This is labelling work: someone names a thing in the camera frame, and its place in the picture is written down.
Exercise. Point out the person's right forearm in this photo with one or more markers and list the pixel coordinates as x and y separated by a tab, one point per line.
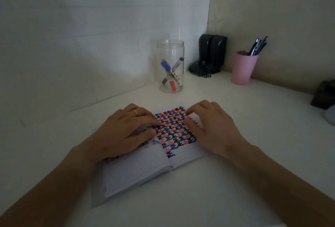
285	190

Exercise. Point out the black desktop speaker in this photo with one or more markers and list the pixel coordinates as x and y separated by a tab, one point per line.
218	54
204	48

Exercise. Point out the person's right middle finger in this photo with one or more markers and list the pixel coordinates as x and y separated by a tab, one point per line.
200	105

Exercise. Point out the person's right hand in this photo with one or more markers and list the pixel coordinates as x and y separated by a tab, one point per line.
217	130

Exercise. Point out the dark pen with silver clip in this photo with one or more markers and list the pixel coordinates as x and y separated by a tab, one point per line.
253	48

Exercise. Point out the person's left thumb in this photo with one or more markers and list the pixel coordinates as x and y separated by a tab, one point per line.
142	137

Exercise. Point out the person's left middle finger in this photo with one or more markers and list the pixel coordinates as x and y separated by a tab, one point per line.
146	120

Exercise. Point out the white patterned notebook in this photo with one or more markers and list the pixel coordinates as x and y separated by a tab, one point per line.
146	168

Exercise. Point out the person's right thumb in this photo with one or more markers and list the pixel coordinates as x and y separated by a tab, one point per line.
192	127

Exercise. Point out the grey capped marker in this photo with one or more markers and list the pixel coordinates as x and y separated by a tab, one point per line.
178	63

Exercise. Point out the person's left hand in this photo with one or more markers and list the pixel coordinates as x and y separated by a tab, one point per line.
115	135

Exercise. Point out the clear plastic jar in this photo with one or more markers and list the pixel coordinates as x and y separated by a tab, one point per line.
170	48

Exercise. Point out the orange marker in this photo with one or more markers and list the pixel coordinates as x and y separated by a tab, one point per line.
173	86

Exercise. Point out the person's left forearm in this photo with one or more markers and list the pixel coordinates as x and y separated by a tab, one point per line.
44	192

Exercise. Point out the dark box-shaped object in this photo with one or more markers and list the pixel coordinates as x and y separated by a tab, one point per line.
324	95

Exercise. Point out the person's left little finger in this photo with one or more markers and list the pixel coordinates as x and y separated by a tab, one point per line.
132	105

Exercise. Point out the pink plastic cup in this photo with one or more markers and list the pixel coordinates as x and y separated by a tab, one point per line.
243	69

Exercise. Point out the black pen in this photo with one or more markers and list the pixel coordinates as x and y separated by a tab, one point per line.
261	45

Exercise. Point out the blue capped white marker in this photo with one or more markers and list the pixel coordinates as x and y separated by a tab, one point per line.
171	73

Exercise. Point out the person's right little finger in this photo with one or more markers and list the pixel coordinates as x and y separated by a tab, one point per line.
218	105

